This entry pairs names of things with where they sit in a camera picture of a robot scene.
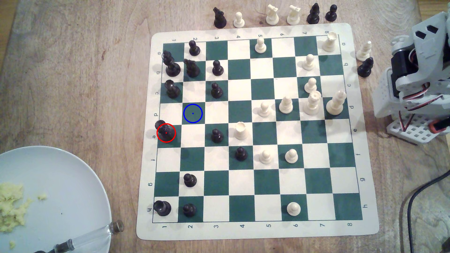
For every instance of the yellow food clump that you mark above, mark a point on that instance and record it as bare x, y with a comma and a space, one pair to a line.
10, 210

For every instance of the white bishop chess piece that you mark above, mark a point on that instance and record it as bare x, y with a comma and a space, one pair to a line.
364, 52
286, 106

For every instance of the orange black clamp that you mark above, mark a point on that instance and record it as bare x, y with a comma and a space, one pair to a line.
437, 126

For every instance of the black knight chess piece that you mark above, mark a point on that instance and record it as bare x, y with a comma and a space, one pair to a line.
192, 69
220, 19

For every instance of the black king chess piece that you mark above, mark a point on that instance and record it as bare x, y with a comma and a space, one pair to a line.
165, 132

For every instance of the black pawn chess piece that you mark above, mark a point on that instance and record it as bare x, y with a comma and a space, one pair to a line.
241, 155
189, 210
218, 69
190, 181
331, 14
194, 50
217, 137
217, 92

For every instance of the white rook chess piece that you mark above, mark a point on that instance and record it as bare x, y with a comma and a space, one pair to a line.
329, 44
241, 131

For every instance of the black queen chess piece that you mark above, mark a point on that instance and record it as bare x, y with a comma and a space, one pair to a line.
172, 67

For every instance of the pale blue plate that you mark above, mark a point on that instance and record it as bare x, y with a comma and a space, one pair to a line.
63, 189

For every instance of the black bishop chess piece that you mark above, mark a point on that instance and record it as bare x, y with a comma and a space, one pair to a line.
313, 15
365, 68

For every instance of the green white chess mat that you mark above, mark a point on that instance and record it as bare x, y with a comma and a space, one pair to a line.
218, 182

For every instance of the white queen chess piece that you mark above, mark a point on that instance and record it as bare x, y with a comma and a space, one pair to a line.
312, 105

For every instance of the white pawn chess piece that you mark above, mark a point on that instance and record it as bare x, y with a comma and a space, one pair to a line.
239, 21
266, 158
260, 46
291, 157
294, 209
264, 111
309, 64
310, 86

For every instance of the white king chess piece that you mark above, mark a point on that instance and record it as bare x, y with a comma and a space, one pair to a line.
335, 105

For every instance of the white knight chess piece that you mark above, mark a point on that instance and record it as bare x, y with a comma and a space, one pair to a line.
272, 15
293, 16

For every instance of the small yellow food crumb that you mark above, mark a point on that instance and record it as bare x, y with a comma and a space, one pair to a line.
42, 196
12, 244

